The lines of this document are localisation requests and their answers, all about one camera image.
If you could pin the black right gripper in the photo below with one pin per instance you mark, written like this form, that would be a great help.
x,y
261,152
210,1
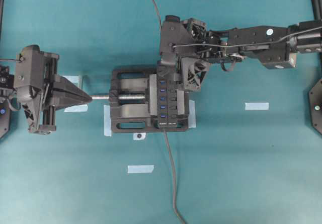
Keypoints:
x,y
207,45

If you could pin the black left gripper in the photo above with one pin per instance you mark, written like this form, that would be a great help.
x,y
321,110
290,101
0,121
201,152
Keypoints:
x,y
66,94

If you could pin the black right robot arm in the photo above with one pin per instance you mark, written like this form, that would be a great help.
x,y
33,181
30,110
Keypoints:
x,y
273,47

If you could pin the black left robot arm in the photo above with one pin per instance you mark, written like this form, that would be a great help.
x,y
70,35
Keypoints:
x,y
9,102

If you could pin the black multi-port USB hub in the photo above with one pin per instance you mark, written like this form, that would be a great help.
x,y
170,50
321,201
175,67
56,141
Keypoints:
x,y
166,98

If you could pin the blue tape near crank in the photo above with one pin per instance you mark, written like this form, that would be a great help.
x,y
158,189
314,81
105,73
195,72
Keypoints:
x,y
73,79

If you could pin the blue tape left of vise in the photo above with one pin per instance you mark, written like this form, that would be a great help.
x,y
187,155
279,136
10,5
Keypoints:
x,y
78,108

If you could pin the blue tape vise right edge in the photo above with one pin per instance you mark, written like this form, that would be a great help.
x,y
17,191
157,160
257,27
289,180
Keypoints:
x,y
192,114

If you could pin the blue tape vise edge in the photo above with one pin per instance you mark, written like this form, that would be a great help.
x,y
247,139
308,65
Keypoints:
x,y
192,114
107,121

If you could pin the blue tape vise left edge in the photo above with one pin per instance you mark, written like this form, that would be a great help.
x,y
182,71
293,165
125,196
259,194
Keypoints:
x,y
107,121

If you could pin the black bench vise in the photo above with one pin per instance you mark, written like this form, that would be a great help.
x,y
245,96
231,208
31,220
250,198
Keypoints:
x,y
141,115

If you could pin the blue tape on right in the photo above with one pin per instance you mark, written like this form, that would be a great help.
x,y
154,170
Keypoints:
x,y
257,106

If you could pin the white sticker with dark dot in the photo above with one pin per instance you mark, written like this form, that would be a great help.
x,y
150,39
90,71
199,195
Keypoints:
x,y
139,136

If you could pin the blue tape at bottom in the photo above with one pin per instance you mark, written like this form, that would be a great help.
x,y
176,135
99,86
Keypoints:
x,y
140,169

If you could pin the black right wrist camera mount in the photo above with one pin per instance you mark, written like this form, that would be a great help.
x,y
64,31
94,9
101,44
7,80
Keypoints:
x,y
174,33

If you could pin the silver vise screw crank handle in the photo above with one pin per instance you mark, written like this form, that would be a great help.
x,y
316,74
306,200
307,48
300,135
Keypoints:
x,y
132,89

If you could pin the black left frame rail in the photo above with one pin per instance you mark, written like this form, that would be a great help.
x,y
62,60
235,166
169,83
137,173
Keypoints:
x,y
1,13

